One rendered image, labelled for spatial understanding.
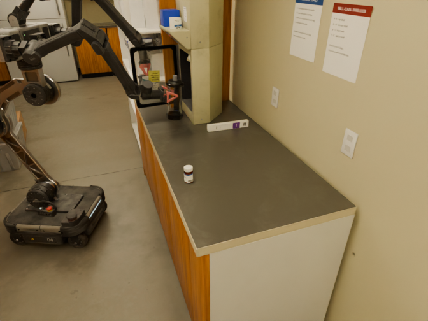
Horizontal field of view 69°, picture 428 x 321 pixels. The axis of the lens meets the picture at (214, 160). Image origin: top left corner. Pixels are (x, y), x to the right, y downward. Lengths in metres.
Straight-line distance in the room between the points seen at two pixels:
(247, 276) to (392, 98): 0.86
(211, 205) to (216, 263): 0.24
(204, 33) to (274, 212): 1.10
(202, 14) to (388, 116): 1.12
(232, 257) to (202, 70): 1.15
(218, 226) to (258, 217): 0.17
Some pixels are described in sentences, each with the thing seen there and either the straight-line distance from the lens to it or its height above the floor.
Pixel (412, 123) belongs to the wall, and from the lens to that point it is 1.23.
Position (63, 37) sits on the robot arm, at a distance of 1.75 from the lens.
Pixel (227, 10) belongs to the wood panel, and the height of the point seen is 1.57.
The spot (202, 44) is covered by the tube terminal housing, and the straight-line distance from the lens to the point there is 1.92.
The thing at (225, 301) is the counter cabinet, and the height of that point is 0.60.
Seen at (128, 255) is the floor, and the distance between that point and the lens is 2.48.
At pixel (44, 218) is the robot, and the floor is 0.24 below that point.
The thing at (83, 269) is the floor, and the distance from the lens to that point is 2.49.
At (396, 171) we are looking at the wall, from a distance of 1.30.
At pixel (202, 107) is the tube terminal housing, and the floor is 1.05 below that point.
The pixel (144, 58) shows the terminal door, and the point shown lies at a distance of 2.16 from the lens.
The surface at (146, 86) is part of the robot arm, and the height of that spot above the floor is 1.23.
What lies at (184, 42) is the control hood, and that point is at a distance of 1.89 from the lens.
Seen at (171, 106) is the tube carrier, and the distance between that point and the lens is 1.96.
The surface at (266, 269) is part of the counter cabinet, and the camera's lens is 1.38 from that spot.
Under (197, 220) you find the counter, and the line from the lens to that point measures 1.25.
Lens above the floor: 1.76
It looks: 30 degrees down
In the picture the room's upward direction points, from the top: straight up
